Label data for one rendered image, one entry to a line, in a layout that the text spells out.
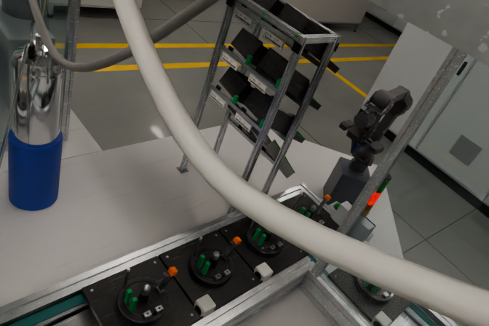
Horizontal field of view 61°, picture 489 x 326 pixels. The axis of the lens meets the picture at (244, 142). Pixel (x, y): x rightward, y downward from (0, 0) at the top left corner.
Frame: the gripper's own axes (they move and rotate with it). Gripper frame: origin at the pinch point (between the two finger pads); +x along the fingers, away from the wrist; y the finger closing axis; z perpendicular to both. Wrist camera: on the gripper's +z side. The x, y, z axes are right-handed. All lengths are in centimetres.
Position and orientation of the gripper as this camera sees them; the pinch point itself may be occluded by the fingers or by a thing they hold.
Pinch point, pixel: (355, 146)
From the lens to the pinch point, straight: 171.1
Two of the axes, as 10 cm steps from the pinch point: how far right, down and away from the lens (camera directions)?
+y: 6.3, 5.9, -5.1
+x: -3.0, 7.8, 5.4
